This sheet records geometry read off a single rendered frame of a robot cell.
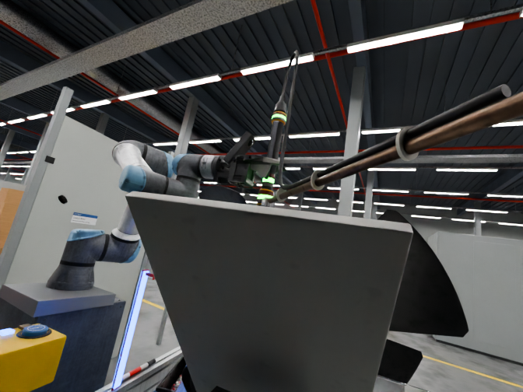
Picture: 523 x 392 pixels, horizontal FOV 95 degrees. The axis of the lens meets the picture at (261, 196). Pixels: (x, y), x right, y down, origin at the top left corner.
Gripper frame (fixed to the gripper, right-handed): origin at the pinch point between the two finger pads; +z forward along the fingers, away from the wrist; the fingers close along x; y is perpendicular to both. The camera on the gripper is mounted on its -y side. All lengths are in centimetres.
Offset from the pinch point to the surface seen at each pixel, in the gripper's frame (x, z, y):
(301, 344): 34.3, 16.0, 32.3
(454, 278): -561, 240, 24
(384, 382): 11, 28, 42
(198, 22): -184, -225, -290
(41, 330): 25, -37, 48
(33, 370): 26, -34, 54
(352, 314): 38, 20, 27
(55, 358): 23, -34, 53
